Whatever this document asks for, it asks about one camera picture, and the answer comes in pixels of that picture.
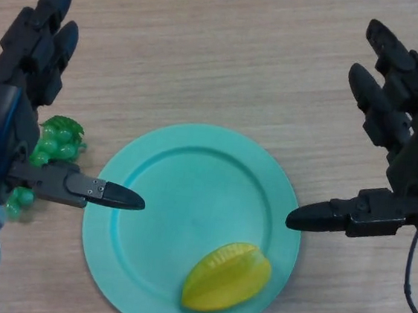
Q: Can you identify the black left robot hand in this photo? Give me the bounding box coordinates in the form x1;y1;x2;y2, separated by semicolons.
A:
0;0;168;220

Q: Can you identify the green round plate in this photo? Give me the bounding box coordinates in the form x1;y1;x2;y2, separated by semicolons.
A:
73;112;313;313

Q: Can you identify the yellow starfruit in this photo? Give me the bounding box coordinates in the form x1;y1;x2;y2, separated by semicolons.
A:
179;236;274;313

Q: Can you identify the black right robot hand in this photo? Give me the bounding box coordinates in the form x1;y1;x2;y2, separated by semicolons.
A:
284;12;418;246

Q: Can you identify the green grape bunch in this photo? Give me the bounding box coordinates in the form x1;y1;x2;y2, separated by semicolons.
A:
4;109;90;228

